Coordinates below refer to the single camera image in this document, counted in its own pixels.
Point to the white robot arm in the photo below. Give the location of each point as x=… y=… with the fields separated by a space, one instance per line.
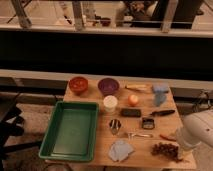
x=197 y=128

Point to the purple bowl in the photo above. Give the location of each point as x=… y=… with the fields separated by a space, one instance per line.
x=108 y=86

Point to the white plastic cup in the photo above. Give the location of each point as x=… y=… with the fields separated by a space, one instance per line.
x=110 y=102

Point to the red bowl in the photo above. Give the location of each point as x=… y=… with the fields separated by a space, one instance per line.
x=78 y=85

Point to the orange fruit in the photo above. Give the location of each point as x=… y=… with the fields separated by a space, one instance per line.
x=133 y=100

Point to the black rectangular sponge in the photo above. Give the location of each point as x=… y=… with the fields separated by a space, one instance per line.
x=130 y=112

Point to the metal measuring cup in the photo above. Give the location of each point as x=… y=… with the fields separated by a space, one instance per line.
x=115 y=126

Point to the green plastic tray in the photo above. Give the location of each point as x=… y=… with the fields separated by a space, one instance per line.
x=71 y=132

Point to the light blue crumpled cloth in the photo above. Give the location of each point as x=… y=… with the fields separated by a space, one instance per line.
x=120 y=150

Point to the red chili pepper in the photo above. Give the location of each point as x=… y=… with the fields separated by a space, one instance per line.
x=167 y=138

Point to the dark grape bunch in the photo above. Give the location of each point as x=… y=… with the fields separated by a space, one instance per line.
x=170 y=151

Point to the black office chair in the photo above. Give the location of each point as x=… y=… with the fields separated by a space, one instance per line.
x=10 y=125

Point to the black handled knife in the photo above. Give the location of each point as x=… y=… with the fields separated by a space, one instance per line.
x=162 y=113

